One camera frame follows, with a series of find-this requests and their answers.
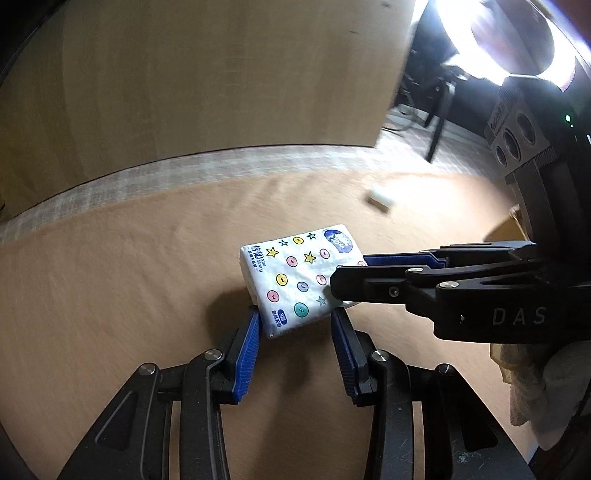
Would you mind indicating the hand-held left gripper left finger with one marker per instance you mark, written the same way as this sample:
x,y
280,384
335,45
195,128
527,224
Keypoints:
x,y
247,350

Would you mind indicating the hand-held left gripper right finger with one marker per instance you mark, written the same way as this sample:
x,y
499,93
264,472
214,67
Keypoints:
x,y
341,350

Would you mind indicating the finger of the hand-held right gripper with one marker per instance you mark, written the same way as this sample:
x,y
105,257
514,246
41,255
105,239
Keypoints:
x,y
369,286
397,260

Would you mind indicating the cardboard box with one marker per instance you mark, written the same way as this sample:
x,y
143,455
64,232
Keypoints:
x,y
512,226

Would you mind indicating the patterned tissue pack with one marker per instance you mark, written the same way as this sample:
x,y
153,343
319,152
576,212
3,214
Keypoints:
x,y
291,277

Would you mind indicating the person's right hand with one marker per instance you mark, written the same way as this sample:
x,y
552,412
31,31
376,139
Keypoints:
x,y
545,392

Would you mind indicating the small white cap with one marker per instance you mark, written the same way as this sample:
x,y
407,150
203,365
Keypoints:
x,y
382,197

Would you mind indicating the checked cloth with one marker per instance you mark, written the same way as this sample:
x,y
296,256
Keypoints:
x,y
138,173

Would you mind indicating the large wooden board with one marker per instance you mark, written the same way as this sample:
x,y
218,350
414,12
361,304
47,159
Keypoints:
x,y
184,92

